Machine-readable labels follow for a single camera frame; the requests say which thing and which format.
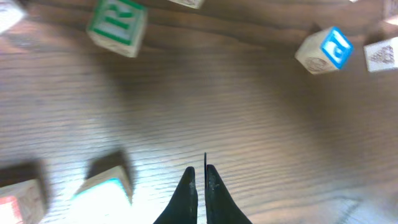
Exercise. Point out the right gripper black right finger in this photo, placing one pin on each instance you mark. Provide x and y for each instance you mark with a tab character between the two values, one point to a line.
220	206

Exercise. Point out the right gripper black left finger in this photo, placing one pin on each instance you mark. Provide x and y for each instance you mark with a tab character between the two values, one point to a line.
183	205

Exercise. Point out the blue 2 block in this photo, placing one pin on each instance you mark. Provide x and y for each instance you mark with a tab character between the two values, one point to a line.
102	199

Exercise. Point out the red I block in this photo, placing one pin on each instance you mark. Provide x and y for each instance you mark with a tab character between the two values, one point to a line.
22	203

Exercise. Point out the blue P block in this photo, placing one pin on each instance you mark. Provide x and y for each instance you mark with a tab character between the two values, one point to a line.
325	51

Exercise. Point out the green R block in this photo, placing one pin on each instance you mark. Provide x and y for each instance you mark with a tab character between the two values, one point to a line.
119	26

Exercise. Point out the yellow block centre lower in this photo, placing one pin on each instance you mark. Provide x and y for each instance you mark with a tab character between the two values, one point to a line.
195	4

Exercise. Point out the green 7 block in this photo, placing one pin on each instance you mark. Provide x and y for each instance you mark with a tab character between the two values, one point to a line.
381	55

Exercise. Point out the blue D block lower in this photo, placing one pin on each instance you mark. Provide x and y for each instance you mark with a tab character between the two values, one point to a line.
390	12

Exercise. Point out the red U block centre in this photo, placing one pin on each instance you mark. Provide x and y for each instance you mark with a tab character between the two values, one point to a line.
12	12

